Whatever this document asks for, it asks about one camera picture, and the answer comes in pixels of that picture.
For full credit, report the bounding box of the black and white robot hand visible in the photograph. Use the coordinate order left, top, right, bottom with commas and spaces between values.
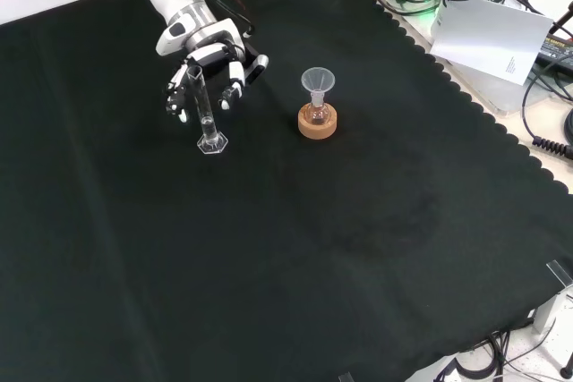
155, 18, 270, 124

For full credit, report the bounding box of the clear glass graduated cylinder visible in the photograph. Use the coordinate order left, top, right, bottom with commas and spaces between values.
186, 64, 230, 157

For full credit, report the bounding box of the clear plastic funnel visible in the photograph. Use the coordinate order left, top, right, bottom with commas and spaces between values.
300, 67, 334, 104

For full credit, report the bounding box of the clear round-bottom flask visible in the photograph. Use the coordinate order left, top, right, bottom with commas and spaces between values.
307, 90, 332, 126

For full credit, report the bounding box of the black bench cloth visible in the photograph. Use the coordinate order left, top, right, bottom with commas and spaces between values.
0, 0, 573, 382

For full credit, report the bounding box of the pale board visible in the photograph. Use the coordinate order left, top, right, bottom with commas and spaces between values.
428, 0, 555, 87

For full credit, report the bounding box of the black power adapter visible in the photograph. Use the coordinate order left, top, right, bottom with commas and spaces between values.
535, 34, 573, 71

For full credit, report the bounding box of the cork ring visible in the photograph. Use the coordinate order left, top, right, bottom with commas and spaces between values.
296, 103, 338, 140

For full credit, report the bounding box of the black coiled cable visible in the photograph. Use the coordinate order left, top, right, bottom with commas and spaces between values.
531, 134, 573, 157

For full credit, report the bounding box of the white bench bracket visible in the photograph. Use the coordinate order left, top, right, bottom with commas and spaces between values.
531, 285, 573, 335

